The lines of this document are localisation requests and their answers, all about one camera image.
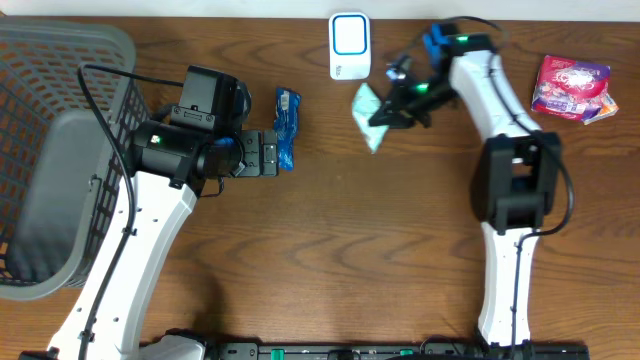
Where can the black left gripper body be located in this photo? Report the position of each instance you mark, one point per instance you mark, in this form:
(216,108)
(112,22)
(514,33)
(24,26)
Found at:
(268,153)

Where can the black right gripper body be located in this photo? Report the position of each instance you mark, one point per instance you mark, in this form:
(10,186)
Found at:
(432,94)

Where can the green tissue pack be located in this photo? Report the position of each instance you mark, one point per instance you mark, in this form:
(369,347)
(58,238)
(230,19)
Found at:
(365,104)

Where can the blue snack packet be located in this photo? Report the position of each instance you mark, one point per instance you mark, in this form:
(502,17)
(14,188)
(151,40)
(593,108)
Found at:
(286,125)

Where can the red purple Carefree pad pack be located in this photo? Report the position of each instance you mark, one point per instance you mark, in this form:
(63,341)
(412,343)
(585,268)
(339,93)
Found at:
(564,87)

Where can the orange small carton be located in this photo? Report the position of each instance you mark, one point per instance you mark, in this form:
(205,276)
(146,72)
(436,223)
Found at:
(599,108)

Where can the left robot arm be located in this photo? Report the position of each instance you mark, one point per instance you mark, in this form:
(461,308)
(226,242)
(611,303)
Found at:
(169,168)

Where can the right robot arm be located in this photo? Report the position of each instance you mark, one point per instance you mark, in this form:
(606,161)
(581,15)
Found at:
(513,186)

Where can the grey plastic basket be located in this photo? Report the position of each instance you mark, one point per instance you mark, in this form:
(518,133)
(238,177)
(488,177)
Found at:
(65,91)

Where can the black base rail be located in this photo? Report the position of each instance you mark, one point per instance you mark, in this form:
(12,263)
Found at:
(350,351)

